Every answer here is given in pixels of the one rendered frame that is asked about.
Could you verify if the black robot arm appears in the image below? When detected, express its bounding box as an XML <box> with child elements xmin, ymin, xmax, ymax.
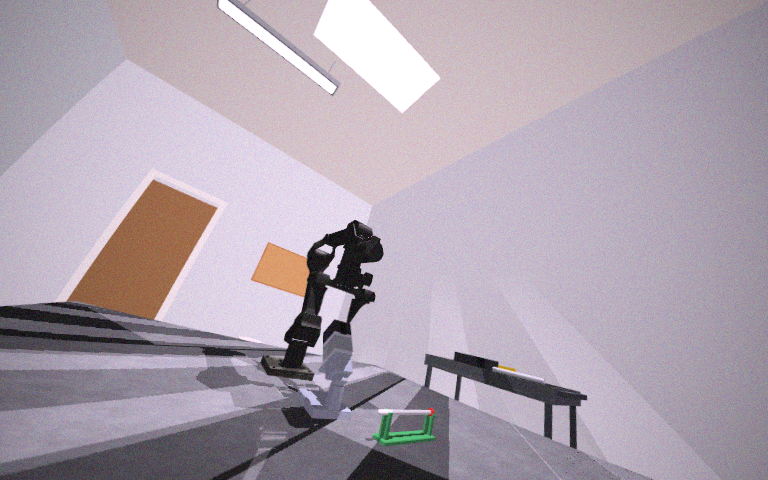
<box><xmin>279</xmin><ymin>220</ymin><xmax>384</xmax><ymax>370</ymax></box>

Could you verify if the white pin with red cap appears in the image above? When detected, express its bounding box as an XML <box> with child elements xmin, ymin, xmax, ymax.
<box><xmin>377</xmin><ymin>408</ymin><xmax>434</xmax><ymax>416</ymax></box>

